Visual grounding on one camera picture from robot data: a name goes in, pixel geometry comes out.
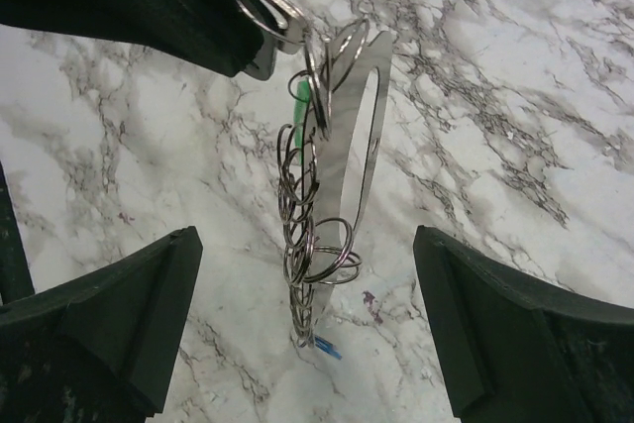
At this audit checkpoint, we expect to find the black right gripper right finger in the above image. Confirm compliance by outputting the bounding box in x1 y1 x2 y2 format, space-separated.
413 226 633 422

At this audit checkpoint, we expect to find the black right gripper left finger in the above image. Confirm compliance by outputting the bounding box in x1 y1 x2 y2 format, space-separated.
1 226 202 422

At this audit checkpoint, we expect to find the blue key tag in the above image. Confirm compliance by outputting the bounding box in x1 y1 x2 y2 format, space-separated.
313 336 342 361

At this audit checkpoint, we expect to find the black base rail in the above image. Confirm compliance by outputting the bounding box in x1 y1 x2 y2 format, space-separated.
0 168 35 304

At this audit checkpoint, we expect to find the green key tag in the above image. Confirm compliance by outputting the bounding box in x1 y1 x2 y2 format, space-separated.
292 79 310 165

